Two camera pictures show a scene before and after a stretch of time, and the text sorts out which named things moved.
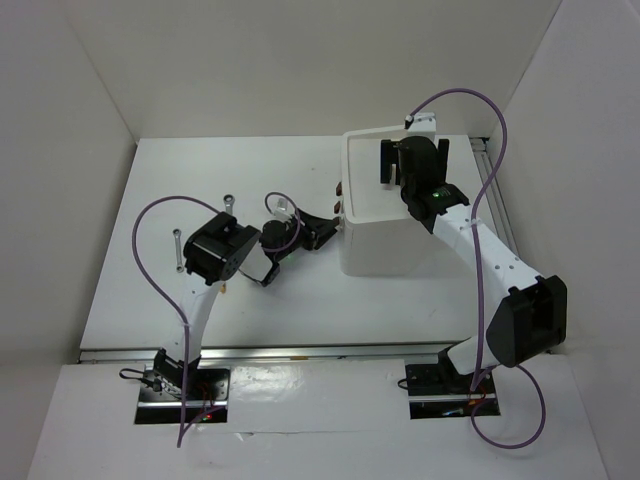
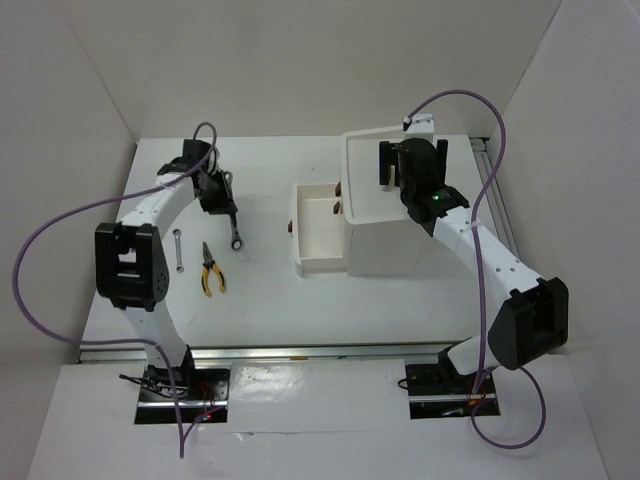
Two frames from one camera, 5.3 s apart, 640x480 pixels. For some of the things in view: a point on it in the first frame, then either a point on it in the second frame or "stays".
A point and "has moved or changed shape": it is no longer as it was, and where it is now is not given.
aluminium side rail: [496, 205] stays
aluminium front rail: [277, 355] stays
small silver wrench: [179, 265] stays
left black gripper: [316, 230] → [219, 206]
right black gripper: [386, 161] stays
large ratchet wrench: [229, 200] has moved or changed shape
